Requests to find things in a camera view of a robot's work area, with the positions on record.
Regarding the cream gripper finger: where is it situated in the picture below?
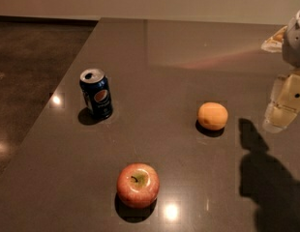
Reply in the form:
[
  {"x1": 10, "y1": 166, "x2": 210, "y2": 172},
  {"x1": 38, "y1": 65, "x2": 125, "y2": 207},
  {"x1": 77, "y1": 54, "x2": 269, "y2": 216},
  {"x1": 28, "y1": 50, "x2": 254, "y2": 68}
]
[
  {"x1": 263, "y1": 69, "x2": 300, "y2": 133},
  {"x1": 261, "y1": 26, "x2": 286, "y2": 53}
]

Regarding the red apple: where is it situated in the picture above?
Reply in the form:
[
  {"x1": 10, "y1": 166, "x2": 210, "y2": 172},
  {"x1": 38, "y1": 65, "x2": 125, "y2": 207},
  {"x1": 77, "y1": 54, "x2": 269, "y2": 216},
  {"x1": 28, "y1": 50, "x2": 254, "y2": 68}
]
[{"x1": 116, "y1": 162, "x2": 160, "y2": 209}]

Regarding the orange fruit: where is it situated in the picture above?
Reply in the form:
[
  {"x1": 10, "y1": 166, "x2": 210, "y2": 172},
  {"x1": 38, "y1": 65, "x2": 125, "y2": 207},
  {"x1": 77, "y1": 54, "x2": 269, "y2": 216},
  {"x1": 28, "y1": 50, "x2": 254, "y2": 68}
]
[{"x1": 197, "y1": 102, "x2": 228, "y2": 131}]

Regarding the blue Pepsi soda can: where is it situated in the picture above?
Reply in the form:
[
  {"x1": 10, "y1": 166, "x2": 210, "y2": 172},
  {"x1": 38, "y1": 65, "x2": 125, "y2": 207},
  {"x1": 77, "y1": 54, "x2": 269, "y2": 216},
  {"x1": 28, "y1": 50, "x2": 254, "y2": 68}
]
[{"x1": 79, "y1": 69, "x2": 113, "y2": 120}]

